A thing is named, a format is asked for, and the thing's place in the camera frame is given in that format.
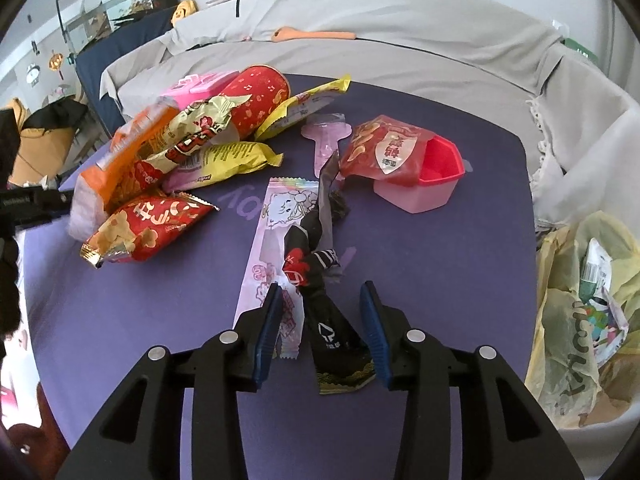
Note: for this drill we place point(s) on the red gold snack bag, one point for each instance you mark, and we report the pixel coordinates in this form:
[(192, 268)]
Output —
[(142, 227)]

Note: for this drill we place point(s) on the dark blue armchair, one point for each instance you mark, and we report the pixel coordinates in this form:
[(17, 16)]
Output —
[(92, 61)]

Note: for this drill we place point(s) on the pink red plastic bowl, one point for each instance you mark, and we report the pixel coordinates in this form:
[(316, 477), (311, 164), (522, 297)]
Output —
[(442, 169)]

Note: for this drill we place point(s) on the pink plastic box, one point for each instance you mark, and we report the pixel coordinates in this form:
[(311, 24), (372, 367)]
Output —
[(196, 88)]

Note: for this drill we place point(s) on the orange snack bag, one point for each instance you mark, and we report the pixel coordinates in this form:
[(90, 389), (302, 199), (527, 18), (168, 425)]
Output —
[(95, 186)]

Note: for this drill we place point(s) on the orange cloth on sofa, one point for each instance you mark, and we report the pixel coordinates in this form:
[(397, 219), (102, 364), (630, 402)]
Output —
[(290, 33)]

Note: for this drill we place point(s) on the green tissue box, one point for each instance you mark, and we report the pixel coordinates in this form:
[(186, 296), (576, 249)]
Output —
[(580, 49)]

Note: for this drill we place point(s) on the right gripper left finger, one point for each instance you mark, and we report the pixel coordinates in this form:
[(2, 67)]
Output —
[(137, 432)]

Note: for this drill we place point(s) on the yellow plush toy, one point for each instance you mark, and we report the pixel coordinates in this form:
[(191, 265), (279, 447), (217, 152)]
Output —
[(184, 9)]

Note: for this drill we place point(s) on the red patterned cylinder can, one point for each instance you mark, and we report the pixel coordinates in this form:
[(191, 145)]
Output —
[(267, 89)]

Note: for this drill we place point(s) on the purple table mat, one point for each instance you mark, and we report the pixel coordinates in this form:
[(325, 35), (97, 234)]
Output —
[(465, 273)]

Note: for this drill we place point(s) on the yellow red snack wrapper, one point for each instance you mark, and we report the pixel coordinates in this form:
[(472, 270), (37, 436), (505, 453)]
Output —
[(296, 109)]

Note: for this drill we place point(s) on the yellow pink snack packet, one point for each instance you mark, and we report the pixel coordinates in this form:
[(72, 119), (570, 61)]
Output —
[(220, 162)]

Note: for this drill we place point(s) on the yellow-green trash bag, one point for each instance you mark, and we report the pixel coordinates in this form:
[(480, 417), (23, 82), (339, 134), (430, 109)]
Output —
[(584, 367)]

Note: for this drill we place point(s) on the pink plastic spoon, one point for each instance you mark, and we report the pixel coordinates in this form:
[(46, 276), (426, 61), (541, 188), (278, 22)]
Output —
[(326, 131)]

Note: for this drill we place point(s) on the red quail egg pouch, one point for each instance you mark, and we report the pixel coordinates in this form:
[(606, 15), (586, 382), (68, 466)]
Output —
[(386, 150)]

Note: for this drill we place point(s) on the cream red noodle packet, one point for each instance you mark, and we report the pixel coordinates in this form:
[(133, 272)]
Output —
[(201, 124)]

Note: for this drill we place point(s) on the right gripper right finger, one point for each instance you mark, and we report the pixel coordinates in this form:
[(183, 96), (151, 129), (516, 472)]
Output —
[(505, 432)]

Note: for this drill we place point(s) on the glass display cabinet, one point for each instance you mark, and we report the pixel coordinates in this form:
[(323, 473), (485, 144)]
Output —
[(82, 23)]

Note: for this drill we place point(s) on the pink cartoon candy wrapper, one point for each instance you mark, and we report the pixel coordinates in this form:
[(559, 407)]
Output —
[(286, 201)]

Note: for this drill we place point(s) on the grey covered sofa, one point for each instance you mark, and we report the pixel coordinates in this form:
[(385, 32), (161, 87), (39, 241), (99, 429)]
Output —
[(580, 131)]

